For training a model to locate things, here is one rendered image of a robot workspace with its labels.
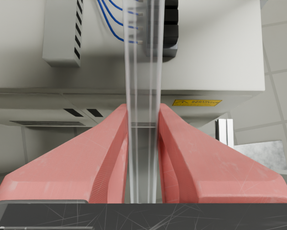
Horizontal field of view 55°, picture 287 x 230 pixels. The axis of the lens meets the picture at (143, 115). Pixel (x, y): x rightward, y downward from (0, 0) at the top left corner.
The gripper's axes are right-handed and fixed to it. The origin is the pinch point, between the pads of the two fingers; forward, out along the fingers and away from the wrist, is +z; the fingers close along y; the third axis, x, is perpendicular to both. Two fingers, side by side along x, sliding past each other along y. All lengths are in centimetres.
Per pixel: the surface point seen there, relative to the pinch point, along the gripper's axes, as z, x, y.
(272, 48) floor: 97, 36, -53
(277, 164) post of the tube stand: 64, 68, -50
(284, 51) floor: 96, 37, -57
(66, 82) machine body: 30.9, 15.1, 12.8
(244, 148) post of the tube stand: 68, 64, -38
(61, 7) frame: 35.4, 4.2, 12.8
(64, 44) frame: 31.1, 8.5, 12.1
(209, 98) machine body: 33.0, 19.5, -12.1
